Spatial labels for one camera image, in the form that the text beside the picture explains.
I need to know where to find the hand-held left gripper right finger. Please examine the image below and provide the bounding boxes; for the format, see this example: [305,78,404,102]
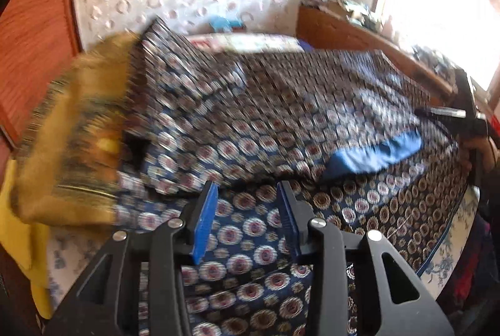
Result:
[277,180,456,336]

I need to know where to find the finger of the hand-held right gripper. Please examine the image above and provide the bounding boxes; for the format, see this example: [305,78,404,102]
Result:
[414,105,468,123]

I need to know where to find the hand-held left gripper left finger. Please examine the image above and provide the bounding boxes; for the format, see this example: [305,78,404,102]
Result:
[45,180,219,336]

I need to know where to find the navy circle-patterned shirt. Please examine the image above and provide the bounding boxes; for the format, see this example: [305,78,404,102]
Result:
[113,18,469,336]

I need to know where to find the person's right hand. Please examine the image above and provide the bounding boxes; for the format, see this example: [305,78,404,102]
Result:
[459,135,500,180]

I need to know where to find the wooden-framed window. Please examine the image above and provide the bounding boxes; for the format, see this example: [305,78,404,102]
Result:
[375,0,500,90]

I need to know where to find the wooden sideboard cabinet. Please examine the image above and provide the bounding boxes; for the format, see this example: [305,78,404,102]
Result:
[297,4,458,94]

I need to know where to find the blue floral bed sheet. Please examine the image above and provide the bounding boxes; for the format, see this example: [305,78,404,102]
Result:
[45,185,483,305]

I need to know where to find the pile of patterned cloths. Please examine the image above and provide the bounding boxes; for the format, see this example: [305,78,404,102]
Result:
[304,0,385,33]

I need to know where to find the person's dark clothing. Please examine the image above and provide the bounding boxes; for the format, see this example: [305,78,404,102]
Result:
[437,183,500,321]

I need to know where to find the gold patterned garment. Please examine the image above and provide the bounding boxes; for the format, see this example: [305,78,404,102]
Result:
[10,31,141,225]

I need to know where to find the pink floral quilt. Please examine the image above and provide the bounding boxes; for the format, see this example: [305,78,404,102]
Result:
[187,32,309,53]

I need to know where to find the yellow plush toy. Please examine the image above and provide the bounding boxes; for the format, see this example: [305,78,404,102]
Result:
[0,141,118,319]

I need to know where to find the blue plastic bag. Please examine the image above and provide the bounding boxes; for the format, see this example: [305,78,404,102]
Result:
[209,18,245,33]

